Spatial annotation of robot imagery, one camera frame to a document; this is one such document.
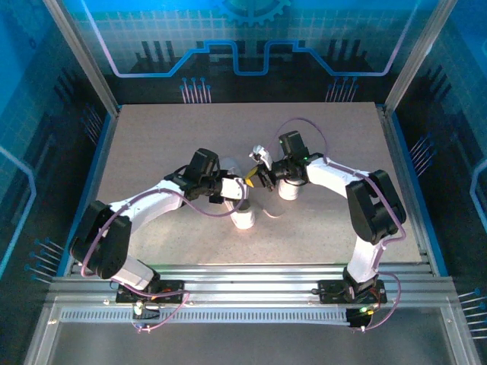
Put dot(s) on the aluminium frame post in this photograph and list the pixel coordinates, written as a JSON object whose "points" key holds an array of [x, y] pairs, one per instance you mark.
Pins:
{"points": [[418, 57], [85, 57]]}

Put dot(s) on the black right controller board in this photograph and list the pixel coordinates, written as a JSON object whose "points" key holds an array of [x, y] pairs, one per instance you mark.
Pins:
{"points": [[355, 319]]}

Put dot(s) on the blue table edge strip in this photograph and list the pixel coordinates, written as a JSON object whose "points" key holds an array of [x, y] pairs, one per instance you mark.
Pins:
{"points": [[90, 190]]}

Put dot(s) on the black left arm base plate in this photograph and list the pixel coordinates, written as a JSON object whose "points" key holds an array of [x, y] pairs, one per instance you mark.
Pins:
{"points": [[173, 292]]}

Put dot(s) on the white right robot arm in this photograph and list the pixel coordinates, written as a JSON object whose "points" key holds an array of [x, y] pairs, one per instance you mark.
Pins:
{"points": [[335, 175]]}

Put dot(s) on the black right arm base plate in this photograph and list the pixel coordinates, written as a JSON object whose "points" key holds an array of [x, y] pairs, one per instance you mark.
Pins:
{"points": [[331, 292]]}

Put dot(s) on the aluminium mounting rail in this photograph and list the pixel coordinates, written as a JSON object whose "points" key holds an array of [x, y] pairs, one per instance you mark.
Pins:
{"points": [[247, 283]]}

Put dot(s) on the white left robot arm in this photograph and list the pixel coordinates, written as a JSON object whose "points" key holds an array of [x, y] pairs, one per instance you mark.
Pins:
{"points": [[152, 201]]}

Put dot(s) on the aluminium side rail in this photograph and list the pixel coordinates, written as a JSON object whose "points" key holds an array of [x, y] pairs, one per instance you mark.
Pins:
{"points": [[405, 190]]}

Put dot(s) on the white lace-up sneaker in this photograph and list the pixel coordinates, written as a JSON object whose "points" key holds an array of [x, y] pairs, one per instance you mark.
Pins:
{"points": [[243, 222], [289, 194]]}

